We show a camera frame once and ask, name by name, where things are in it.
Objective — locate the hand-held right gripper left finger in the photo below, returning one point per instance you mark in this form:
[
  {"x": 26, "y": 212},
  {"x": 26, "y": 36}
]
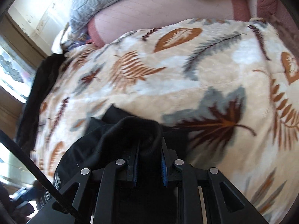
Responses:
[{"x": 135, "y": 168}]

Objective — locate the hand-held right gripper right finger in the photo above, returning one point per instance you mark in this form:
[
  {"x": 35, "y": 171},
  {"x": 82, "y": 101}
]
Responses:
[{"x": 164, "y": 168}]

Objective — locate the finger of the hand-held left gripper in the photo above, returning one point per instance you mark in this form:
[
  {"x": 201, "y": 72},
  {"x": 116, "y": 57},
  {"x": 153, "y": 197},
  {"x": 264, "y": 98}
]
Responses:
[{"x": 23, "y": 196}]

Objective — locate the black pants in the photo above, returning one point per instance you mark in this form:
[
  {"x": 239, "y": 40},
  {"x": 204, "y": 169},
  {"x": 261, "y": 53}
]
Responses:
[{"x": 112, "y": 130}]

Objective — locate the leaf print blanket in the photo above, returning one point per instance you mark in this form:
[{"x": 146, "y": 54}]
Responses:
[{"x": 186, "y": 86}]

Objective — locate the black jacket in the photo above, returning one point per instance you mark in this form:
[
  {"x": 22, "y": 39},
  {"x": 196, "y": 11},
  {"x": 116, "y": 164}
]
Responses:
[{"x": 39, "y": 86}]

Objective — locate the stained glass window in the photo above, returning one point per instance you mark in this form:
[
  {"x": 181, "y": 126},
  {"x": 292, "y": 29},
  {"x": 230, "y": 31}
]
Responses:
[{"x": 14, "y": 74}]

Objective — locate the purple cloth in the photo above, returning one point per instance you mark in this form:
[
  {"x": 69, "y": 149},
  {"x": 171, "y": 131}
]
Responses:
[{"x": 79, "y": 40}]

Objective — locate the white pillow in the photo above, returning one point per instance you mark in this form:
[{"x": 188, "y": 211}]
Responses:
[{"x": 58, "y": 44}]

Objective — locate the pink bolster pillow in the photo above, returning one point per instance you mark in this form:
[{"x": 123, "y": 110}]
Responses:
[{"x": 151, "y": 14}]

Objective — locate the grey quilted blanket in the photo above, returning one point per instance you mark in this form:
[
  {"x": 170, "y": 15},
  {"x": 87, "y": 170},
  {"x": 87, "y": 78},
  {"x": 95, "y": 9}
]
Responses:
[{"x": 105, "y": 0}]

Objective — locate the wooden window frame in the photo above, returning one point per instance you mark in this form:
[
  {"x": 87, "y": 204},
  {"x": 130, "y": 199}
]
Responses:
[{"x": 21, "y": 35}]

